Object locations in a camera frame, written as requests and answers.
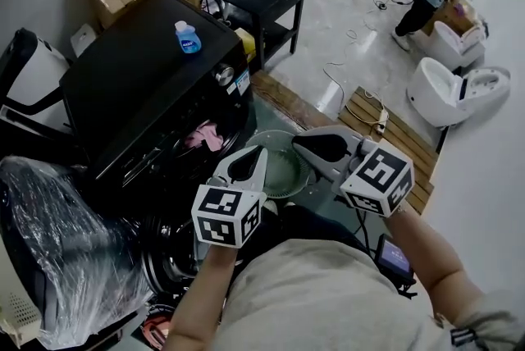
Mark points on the plastic-wrapped dark appliance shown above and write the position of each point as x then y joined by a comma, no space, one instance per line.
65,242

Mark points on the person's beige shirt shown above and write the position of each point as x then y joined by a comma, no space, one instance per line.
320,300

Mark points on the blue detergent bottle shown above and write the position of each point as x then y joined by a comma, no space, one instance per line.
188,39

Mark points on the person's left forearm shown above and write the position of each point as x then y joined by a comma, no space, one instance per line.
201,292

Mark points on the person's shoe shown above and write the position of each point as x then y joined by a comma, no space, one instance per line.
270,206
289,203

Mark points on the white toilet with open lid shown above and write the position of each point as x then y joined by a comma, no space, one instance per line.
445,46
435,95

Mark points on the person's right forearm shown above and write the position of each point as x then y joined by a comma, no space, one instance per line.
430,259

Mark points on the black washing machine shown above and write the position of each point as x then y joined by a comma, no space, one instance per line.
135,66

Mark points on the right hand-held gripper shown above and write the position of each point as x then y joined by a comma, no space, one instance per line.
381,181

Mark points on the pale green laundry basket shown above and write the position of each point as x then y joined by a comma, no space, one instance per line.
283,177

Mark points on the person's black shorts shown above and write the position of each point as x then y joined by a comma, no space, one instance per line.
311,226

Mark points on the yellow plastic container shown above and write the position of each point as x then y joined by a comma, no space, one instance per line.
245,44

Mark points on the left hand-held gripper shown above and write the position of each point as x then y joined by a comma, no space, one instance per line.
227,214

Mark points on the brown wooden plank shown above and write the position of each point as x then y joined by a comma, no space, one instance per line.
287,99

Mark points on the wooden slat mat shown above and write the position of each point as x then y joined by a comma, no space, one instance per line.
393,144

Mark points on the white power strip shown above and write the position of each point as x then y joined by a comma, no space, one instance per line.
382,120

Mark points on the black screen device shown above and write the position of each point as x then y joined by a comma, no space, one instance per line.
393,257

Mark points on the white appliance with black frame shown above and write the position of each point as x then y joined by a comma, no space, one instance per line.
33,70

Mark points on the brown cardboard box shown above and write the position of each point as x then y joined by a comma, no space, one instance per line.
451,15

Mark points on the person's right shoe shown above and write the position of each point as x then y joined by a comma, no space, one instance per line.
289,203

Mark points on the red power tool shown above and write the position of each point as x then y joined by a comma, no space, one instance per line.
158,326

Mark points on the pink clothes garment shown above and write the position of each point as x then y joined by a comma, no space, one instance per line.
203,136

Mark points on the person's left shoe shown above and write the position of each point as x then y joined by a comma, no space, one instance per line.
270,206

